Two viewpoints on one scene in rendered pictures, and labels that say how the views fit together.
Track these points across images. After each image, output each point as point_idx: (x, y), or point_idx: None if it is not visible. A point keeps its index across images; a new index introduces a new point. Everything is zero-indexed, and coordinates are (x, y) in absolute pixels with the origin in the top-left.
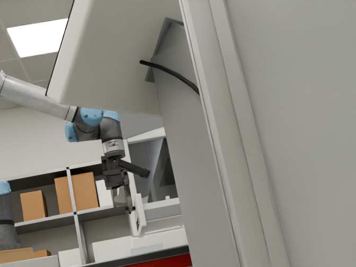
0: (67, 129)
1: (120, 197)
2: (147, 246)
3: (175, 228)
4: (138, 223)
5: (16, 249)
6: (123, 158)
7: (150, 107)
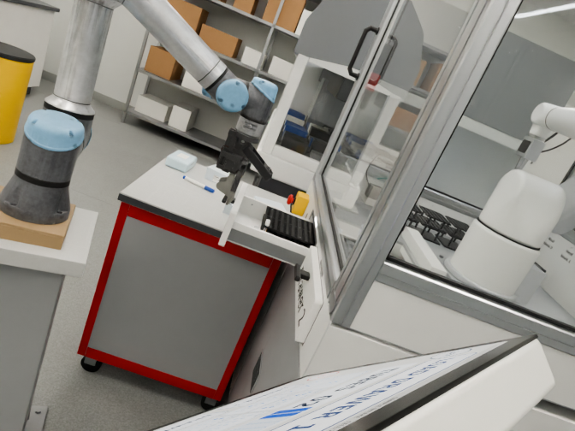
0: None
1: (223, 186)
2: None
3: (299, 165)
4: None
5: (41, 232)
6: (294, 74)
7: None
